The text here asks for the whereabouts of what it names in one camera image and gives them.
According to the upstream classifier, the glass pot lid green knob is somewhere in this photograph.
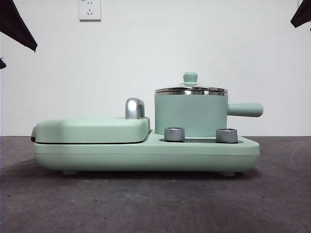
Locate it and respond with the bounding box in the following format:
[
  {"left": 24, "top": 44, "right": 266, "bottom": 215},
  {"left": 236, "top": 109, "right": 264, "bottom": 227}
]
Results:
[{"left": 155, "top": 71, "right": 228, "bottom": 95}]

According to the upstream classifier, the green hinged grill cover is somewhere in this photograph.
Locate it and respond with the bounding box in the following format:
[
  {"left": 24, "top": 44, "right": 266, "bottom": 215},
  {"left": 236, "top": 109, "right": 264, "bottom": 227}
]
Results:
[{"left": 31, "top": 116, "right": 151, "bottom": 144}]

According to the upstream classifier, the silver control knob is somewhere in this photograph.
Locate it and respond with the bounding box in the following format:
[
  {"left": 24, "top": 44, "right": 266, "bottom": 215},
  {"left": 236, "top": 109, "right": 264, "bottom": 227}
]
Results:
[
  {"left": 215, "top": 128, "right": 238, "bottom": 143},
  {"left": 163, "top": 127, "right": 185, "bottom": 142}
]

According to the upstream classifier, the green breakfast machine base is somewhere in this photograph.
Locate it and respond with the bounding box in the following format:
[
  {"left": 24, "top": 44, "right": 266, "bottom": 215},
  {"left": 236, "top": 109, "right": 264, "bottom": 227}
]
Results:
[{"left": 33, "top": 128, "right": 260, "bottom": 176}]

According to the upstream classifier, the white wall socket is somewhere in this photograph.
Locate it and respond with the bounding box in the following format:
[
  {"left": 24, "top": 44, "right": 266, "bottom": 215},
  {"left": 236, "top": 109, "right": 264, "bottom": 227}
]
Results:
[{"left": 79, "top": 0, "right": 102, "bottom": 21}]

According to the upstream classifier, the silver grill cover handle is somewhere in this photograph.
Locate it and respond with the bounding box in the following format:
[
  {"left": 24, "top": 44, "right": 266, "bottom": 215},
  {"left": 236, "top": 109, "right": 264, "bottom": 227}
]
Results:
[{"left": 124, "top": 98, "right": 146, "bottom": 120}]

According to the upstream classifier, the green pot with stick handle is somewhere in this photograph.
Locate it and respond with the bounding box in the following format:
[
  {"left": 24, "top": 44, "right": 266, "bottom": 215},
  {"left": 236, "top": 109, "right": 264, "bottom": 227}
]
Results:
[{"left": 154, "top": 90, "right": 264, "bottom": 136}]

